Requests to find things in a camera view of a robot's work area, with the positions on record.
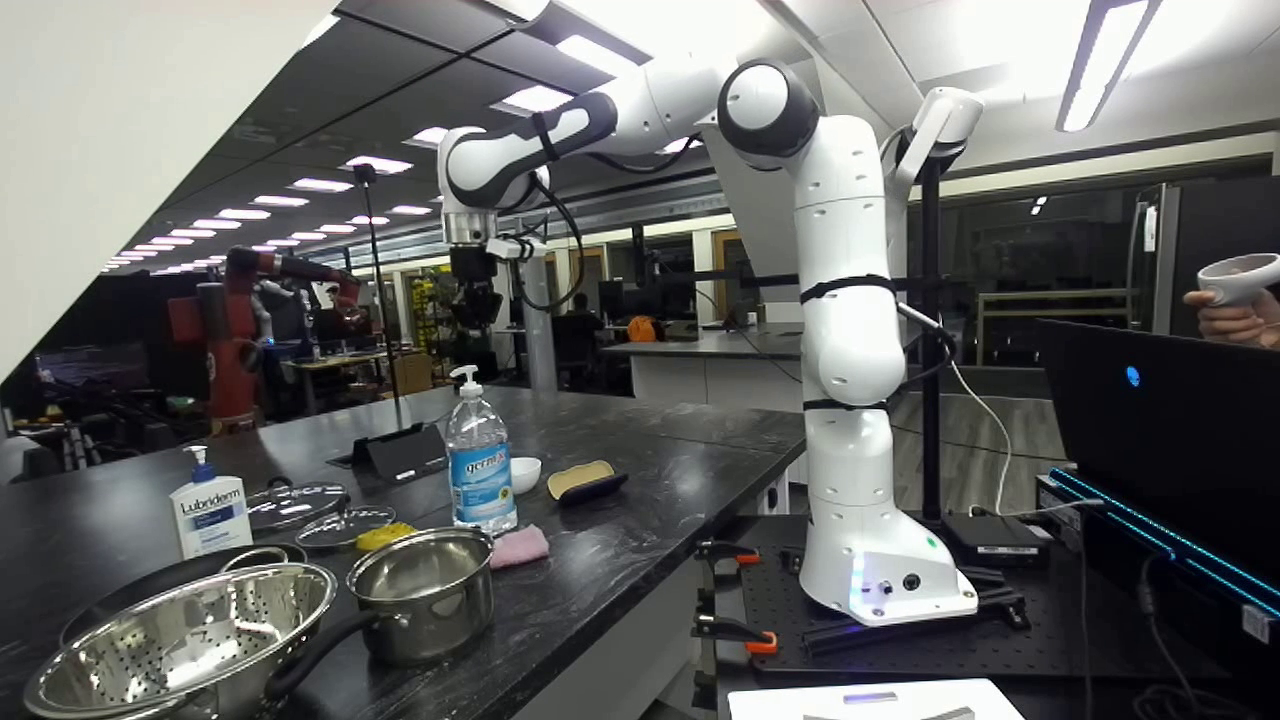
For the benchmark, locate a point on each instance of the white lotion bottle blue label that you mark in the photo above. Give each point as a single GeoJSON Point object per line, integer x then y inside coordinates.
{"type": "Point", "coordinates": [211, 510]}

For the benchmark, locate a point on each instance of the steel colander bowl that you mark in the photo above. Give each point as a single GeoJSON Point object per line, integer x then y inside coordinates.
{"type": "Point", "coordinates": [224, 646]}

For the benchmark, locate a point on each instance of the pink folded cloth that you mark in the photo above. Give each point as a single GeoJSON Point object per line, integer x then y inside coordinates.
{"type": "Point", "coordinates": [522, 547]}

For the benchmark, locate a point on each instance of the black camera stand pole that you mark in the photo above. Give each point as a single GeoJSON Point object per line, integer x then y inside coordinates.
{"type": "Point", "coordinates": [934, 144]}

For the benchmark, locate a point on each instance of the yellow small object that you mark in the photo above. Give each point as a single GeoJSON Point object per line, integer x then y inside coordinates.
{"type": "Point", "coordinates": [382, 536]}

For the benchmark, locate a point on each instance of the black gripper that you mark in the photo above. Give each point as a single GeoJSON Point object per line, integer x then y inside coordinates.
{"type": "Point", "coordinates": [473, 300]}

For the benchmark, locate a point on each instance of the black tripod stand base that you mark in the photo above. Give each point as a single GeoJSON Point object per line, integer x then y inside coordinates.
{"type": "Point", "coordinates": [400, 452]}

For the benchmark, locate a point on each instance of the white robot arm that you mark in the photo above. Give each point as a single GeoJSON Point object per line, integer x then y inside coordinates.
{"type": "Point", "coordinates": [861, 555]}

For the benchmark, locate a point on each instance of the clear pump bottle blue label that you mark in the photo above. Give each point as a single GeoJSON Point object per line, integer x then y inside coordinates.
{"type": "Point", "coordinates": [478, 459]}

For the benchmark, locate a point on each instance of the steel saucepan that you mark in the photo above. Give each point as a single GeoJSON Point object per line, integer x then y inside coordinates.
{"type": "Point", "coordinates": [418, 602]}

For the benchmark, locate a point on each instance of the orange black clamp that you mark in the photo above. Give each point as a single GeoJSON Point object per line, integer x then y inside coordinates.
{"type": "Point", "coordinates": [755, 642]}

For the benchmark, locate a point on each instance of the white round lid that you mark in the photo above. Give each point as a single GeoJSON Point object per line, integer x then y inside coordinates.
{"type": "Point", "coordinates": [525, 473]}

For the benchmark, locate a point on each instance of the black laptop computer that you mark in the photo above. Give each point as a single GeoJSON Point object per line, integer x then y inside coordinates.
{"type": "Point", "coordinates": [1180, 443]}

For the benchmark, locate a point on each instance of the white paper sheet with marks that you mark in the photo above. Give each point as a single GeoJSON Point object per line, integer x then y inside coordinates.
{"type": "Point", "coordinates": [877, 702]}

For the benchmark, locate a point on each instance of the person's hand holding controller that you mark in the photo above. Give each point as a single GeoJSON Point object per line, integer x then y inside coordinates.
{"type": "Point", "coordinates": [1240, 327]}

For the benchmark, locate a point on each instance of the yellow sponge with dark back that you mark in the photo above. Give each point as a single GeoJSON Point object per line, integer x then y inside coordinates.
{"type": "Point", "coordinates": [585, 482]}

